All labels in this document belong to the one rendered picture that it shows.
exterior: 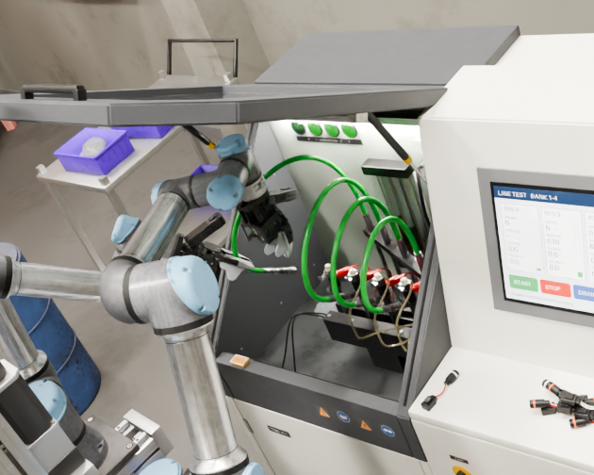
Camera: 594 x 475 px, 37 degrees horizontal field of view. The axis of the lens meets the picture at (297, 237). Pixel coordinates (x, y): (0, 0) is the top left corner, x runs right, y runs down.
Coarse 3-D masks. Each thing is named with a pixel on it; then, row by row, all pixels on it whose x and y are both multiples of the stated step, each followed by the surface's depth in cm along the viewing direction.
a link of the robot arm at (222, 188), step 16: (224, 160) 203; (240, 160) 203; (208, 176) 200; (224, 176) 197; (240, 176) 200; (192, 192) 200; (208, 192) 197; (224, 192) 196; (240, 192) 198; (224, 208) 198
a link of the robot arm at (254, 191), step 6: (258, 180) 209; (264, 180) 212; (252, 186) 209; (258, 186) 210; (264, 186) 211; (246, 192) 210; (252, 192) 210; (258, 192) 210; (264, 192) 212; (246, 198) 211; (252, 198) 210
